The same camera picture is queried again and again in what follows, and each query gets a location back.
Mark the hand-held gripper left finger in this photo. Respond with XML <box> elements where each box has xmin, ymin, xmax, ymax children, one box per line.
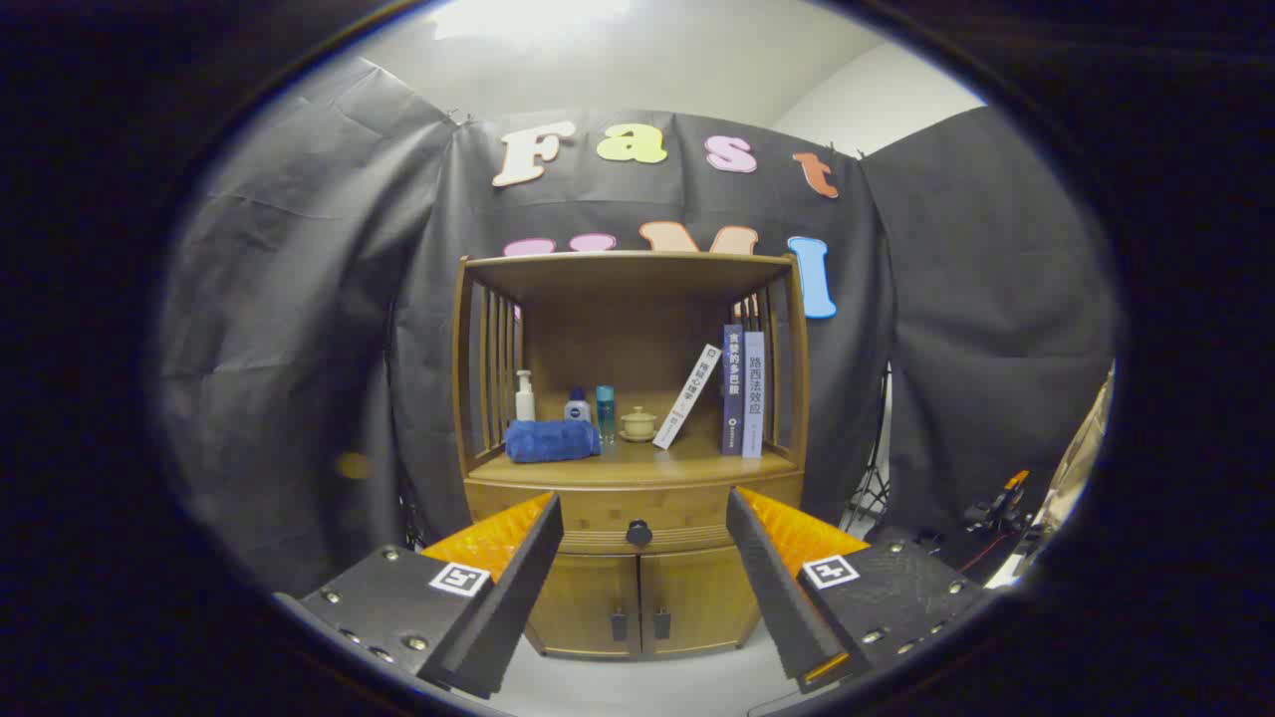
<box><xmin>274</xmin><ymin>491</ymin><xmax>565</xmax><ymax>700</ymax></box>

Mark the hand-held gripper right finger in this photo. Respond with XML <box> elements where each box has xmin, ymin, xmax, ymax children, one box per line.
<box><xmin>725</xmin><ymin>486</ymin><xmax>997</xmax><ymax>695</ymax></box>

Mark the wooden drawer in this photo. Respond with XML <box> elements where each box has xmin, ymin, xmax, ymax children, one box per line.
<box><xmin>464</xmin><ymin>473</ymin><xmax>804</xmax><ymax>556</ymax></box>

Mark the wooden countertop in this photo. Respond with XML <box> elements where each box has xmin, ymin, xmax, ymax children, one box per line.
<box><xmin>468</xmin><ymin>436</ymin><xmax>800</xmax><ymax>489</ymax></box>

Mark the wooden cabinet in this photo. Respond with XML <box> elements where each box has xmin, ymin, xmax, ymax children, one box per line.
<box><xmin>450</xmin><ymin>249</ymin><xmax>810</xmax><ymax>660</ymax></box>

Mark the black light stand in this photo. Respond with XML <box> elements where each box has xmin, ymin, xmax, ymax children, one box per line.
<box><xmin>840</xmin><ymin>363</ymin><xmax>893</xmax><ymax>539</ymax></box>

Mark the blue rolled towel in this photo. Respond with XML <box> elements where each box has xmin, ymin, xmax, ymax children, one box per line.
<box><xmin>504</xmin><ymin>419</ymin><xmax>603</xmax><ymax>464</ymax></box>

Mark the light purple book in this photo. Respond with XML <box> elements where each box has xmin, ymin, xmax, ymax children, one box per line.
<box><xmin>742</xmin><ymin>331</ymin><xmax>767</xmax><ymax>459</ymax></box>

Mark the dark blue book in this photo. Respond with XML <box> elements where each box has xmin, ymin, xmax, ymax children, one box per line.
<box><xmin>720</xmin><ymin>324</ymin><xmax>745</xmax><ymax>457</ymax></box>

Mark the white book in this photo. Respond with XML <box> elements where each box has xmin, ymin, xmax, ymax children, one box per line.
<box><xmin>652</xmin><ymin>344</ymin><xmax>722</xmax><ymax>451</ymax></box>

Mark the black and orange equipment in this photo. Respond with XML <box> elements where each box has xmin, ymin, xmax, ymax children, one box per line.
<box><xmin>961</xmin><ymin>468</ymin><xmax>1032</xmax><ymax>534</ymax></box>

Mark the beige fabric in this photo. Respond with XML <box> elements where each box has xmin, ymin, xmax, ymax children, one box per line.
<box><xmin>1036</xmin><ymin>363</ymin><xmax>1115</xmax><ymax>539</ymax></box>

